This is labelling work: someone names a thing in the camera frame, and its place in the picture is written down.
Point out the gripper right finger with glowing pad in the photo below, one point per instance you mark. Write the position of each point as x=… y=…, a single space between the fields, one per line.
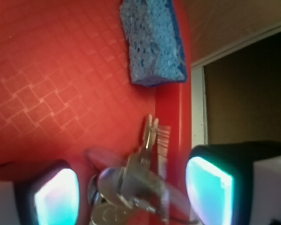
x=235 y=183

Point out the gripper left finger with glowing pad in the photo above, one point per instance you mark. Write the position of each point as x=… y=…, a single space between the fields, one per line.
x=39 y=193

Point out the silver key bunch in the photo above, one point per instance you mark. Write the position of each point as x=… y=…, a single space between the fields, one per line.
x=138 y=184

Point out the red plastic tray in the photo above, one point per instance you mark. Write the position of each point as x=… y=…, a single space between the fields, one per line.
x=65 y=87

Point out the blue sponge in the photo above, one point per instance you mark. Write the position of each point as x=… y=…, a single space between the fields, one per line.
x=156 y=51

